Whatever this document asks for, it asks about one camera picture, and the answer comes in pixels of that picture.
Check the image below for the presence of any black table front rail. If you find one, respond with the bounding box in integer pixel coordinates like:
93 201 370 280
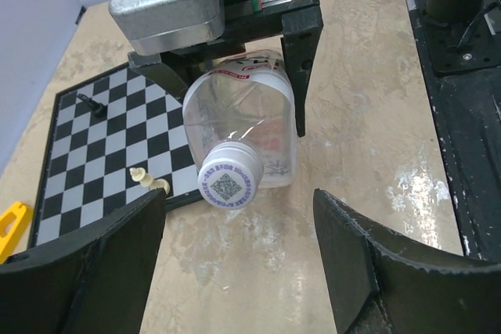
406 0 500 262

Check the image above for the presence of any grapefruit tea bottle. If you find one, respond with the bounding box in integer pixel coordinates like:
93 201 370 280
182 49 297 188

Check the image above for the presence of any white chess piece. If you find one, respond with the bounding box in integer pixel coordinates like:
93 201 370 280
129 167 171 195

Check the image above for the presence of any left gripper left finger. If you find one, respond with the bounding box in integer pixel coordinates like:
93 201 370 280
1 190 166 333

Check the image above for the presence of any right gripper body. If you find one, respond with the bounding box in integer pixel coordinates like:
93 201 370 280
160 0 324 69

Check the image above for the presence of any yellow triangle toy far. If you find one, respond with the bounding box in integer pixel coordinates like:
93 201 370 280
0 201 34 264

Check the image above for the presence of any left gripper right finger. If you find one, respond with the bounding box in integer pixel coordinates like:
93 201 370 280
313 189 500 333

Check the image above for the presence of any black chess piece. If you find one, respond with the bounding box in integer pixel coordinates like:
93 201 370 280
77 94 107 117

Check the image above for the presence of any white tea bottle cap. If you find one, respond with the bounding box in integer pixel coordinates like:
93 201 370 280
198 141 264 210

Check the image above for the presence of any chessboard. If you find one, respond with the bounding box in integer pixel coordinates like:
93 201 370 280
28 64 201 247

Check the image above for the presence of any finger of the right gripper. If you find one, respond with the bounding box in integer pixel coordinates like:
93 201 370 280
281 9 323 137
128 52 188 103

